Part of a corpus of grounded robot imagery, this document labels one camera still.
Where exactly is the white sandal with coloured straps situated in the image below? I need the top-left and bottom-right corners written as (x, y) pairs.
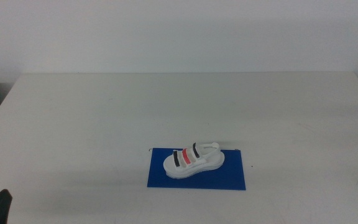
top-left (162, 142), bottom-right (226, 180)

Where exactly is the blue rectangular mat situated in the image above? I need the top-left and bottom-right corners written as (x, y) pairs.
top-left (147, 147), bottom-right (247, 191)

